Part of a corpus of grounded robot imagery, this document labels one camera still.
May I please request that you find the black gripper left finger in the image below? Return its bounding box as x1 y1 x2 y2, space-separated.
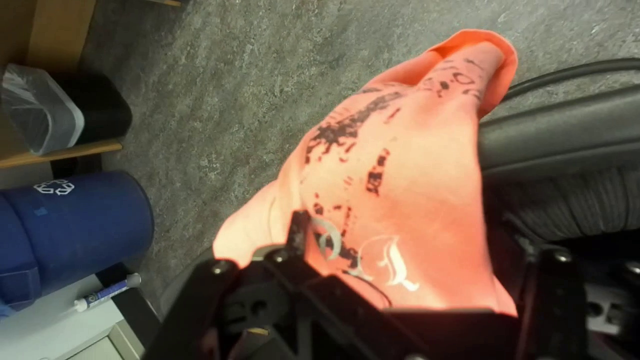
149 207 376 360

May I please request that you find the salmon pink sweatshirt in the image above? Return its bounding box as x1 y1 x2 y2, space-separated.
210 25 522 320

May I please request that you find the black rounded container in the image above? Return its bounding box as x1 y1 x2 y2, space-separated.
54 69 133 145

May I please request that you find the white marker pen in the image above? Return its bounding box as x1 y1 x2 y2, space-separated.
70 269 144 316

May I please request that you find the wooden kitchen cabinet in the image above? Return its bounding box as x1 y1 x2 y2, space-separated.
0 0 186 172

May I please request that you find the blue recycling bin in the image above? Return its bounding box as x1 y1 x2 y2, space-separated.
0 170 158 316

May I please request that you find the black office chair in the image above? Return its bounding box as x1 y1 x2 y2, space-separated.
476 56 640 360

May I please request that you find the clear plastic container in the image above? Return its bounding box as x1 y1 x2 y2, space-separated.
0 62 87 157

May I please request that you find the low black white-topped cabinet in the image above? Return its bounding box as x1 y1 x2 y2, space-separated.
0 261 161 360

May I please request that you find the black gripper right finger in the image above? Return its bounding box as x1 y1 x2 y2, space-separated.
516 244 592 360

